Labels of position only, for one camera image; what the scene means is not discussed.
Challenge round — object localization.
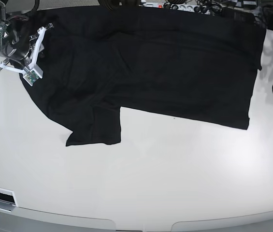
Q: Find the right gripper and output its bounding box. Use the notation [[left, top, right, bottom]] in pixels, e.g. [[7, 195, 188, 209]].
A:
[[24, 31, 45, 63]]

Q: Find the black t-shirt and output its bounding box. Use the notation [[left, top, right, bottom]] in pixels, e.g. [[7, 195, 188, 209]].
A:
[[23, 6, 266, 146]]

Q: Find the white power strip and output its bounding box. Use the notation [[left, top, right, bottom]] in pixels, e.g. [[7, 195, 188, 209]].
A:
[[140, 0, 205, 14]]

